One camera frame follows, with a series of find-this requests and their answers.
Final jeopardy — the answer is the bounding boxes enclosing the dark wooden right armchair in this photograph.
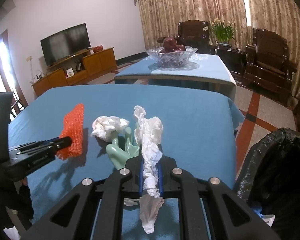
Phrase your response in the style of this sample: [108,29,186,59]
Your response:
[242,28,296,105]

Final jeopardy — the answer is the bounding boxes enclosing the black flat television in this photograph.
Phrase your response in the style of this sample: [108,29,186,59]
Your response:
[40,23,90,66]

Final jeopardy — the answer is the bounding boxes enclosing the beige patterned curtains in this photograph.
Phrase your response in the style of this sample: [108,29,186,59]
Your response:
[134,0,300,98]

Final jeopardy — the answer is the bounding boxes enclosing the red apples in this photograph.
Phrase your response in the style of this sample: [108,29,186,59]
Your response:
[160,37,186,54]

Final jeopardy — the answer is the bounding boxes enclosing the glass fruit bowl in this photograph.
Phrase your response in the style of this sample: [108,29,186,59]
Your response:
[146,46,198,68]

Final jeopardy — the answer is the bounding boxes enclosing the dark side table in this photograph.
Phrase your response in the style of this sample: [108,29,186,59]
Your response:
[215,45,247,82]

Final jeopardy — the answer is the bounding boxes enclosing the orange foam fruit net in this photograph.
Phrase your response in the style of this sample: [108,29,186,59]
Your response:
[56,103,84,160]

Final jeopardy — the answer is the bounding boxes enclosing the blue near tablecloth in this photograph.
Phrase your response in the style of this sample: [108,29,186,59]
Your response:
[7,83,246,240]

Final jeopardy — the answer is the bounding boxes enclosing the dark wooden armchair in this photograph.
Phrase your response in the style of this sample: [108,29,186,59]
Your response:
[242,28,296,105]
[157,20,210,54]

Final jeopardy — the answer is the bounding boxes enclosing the green potted plant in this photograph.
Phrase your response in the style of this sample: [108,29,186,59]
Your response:
[211,19,236,44]

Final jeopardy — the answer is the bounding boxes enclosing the black lined trash bin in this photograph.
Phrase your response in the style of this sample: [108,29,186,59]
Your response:
[234,128,300,233]

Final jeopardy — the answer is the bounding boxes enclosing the red bowl on cabinet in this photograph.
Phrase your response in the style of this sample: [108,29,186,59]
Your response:
[92,45,103,53]

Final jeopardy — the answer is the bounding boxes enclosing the blue tablecloth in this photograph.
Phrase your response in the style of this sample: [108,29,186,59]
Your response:
[114,54,237,100]
[7,83,246,240]

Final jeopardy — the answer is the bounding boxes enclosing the wooden tv cabinet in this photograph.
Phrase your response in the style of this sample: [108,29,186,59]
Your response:
[32,48,117,96]

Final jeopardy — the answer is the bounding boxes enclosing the white tissue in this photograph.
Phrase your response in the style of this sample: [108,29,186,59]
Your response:
[134,106,164,234]
[91,116,129,142]

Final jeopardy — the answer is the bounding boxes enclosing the dark wooden left armchair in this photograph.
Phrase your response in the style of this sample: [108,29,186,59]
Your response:
[157,20,210,54]

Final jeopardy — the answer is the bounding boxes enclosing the blue far tablecloth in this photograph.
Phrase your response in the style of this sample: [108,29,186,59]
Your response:
[114,54,237,100]

